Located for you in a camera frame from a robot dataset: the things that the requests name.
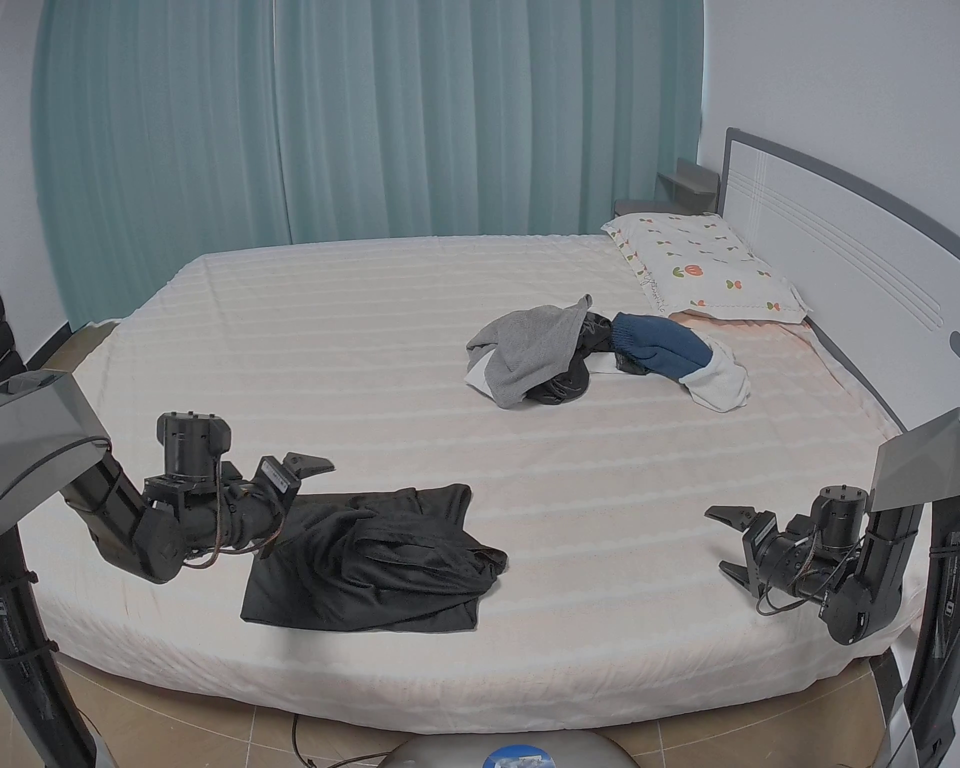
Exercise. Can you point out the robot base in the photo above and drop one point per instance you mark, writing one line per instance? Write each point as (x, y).
(450, 752)

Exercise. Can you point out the black garment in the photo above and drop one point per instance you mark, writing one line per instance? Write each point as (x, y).
(559, 386)

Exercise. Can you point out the blue-green curtain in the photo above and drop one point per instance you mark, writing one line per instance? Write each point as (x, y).
(150, 150)
(487, 112)

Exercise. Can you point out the dark blue garment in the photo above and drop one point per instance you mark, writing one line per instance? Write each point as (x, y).
(660, 349)

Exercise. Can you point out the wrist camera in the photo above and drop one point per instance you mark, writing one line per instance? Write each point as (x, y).
(230, 474)
(802, 528)

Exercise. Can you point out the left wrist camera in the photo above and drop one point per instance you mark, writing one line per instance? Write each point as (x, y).
(230, 474)

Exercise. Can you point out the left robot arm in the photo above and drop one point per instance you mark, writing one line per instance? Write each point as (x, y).
(45, 442)

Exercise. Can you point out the grey bedside table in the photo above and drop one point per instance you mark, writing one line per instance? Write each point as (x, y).
(690, 184)

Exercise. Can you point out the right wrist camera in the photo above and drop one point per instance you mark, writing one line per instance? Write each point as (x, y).
(802, 528)

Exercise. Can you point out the black chest of drawers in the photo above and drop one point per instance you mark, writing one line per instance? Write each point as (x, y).
(7, 337)

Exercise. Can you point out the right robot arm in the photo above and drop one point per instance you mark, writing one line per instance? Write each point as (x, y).
(911, 465)

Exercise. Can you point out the white garment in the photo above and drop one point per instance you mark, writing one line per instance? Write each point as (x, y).
(478, 379)
(720, 382)

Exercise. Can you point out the pale pink pillow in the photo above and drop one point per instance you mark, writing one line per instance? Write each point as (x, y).
(735, 321)

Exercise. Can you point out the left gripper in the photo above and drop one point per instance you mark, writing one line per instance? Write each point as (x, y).
(259, 517)

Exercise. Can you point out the white printed pillow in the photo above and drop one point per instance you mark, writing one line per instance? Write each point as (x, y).
(705, 262)

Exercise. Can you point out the bed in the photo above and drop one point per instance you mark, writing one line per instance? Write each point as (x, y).
(337, 337)

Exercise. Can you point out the grey garment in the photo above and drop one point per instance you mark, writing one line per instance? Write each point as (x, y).
(525, 352)

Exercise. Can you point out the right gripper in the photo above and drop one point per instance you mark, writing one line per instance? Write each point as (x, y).
(780, 562)

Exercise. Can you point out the black T-shirt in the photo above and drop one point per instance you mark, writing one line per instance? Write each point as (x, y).
(375, 562)

